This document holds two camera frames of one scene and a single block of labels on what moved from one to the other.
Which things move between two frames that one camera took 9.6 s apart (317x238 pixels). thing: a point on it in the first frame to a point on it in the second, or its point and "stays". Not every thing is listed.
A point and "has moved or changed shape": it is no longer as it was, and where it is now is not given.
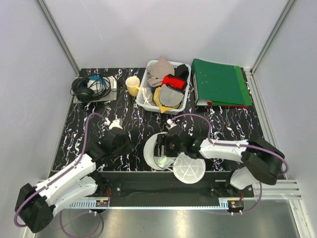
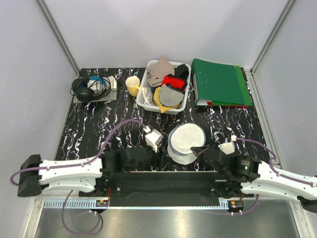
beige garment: [156, 72] stays
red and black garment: [177, 83] stays
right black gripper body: [171, 149] to [225, 172]
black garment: [182, 71] stays
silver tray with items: [103, 88] stays
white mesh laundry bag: [187, 169] has moved or changed shape
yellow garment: [163, 108] stays
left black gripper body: [125, 148] to [151, 158]
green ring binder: [215, 84] stays
